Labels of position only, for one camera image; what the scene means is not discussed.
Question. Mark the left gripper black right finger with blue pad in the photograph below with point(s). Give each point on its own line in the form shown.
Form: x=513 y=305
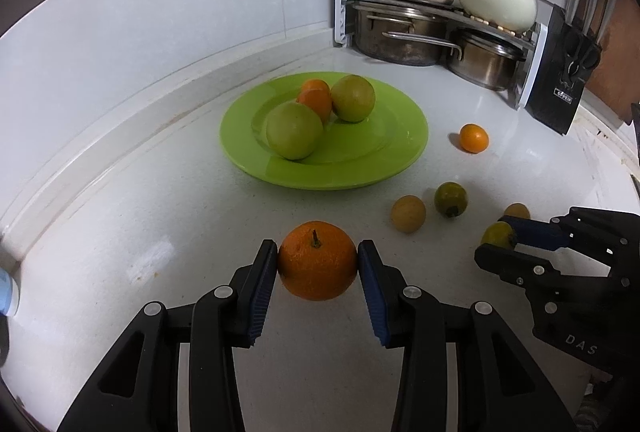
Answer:
x=499 y=385

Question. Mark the small orange on plate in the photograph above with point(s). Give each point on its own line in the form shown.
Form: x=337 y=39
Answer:
x=319 y=101

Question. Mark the large orange with stem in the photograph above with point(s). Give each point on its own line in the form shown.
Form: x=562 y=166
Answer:
x=317 y=261

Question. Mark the small orange behind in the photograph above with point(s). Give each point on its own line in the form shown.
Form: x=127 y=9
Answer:
x=315 y=84

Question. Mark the green apple front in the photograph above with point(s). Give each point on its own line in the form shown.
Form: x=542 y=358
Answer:
x=293 y=130

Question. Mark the dark green round fruit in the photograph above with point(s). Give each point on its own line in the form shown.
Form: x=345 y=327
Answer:
x=451 y=199

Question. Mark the small steel pot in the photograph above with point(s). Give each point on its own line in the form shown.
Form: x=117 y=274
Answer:
x=484 y=60

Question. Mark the blue white bottle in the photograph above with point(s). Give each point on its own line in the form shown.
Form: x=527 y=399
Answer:
x=9 y=294

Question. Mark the small yellow green fruit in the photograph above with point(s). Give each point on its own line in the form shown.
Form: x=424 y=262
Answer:
x=501 y=235

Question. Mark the large steel pot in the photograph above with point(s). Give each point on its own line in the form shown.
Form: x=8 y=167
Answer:
x=402 y=35

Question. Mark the black knife block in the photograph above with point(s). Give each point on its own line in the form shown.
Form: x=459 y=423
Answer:
x=572 y=51

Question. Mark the green apple back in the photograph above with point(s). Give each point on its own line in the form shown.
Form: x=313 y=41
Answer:
x=353 y=98

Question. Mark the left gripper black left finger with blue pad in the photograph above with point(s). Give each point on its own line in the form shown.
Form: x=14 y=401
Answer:
x=135 y=385

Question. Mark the wooden cutting board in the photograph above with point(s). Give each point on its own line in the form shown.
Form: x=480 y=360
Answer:
x=616 y=80

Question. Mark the green apple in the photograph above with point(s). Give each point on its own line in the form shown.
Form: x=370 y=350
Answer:
x=293 y=130
x=353 y=98

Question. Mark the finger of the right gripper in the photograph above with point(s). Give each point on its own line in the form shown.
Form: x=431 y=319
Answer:
x=532 y=273
x=548 y=236

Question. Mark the yellow brown round fruit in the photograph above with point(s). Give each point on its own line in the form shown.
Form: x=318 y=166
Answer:
x=408 y=214

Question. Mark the small orange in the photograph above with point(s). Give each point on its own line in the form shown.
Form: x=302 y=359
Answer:
x=315 y=84
x=319 y=101
x=473 y=138

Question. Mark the white metal pot rack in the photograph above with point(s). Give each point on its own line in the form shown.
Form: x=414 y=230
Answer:
x=531 y=42

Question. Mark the green plate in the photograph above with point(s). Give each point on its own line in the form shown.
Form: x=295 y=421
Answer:
x=349 y=155

